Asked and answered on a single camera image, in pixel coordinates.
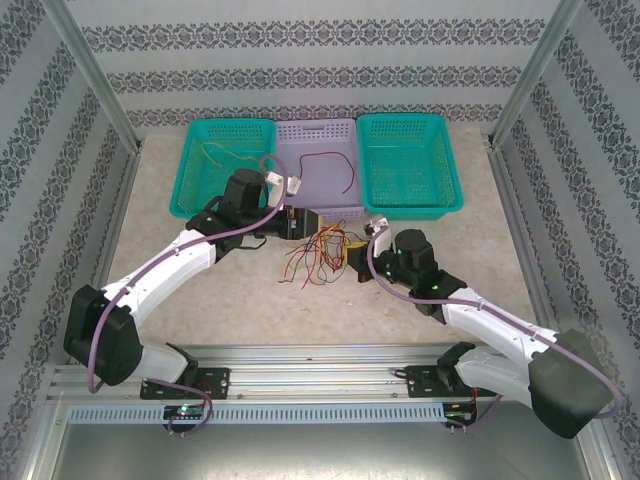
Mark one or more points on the teal plastic basket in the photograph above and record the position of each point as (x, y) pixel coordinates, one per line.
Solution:
(410, 165)
(225, 130)

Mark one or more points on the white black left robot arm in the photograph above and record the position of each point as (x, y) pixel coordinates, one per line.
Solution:
(165, 262)

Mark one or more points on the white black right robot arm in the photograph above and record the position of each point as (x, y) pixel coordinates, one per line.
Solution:
(500, 325)

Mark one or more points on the lavender plastic basket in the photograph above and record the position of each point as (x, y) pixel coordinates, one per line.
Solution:
(320, 135)

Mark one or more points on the grey metal sheet panel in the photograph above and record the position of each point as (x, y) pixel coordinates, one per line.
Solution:
(320, 455)

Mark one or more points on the aluminium side rail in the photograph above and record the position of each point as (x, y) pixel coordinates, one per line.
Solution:
(530, 250)
(109, 250)

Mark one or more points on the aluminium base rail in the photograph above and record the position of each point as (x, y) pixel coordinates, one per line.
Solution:
(310, 372)

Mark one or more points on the aluminium frame post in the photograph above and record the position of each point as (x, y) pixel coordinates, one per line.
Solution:
(100, 70)
(536, 70)

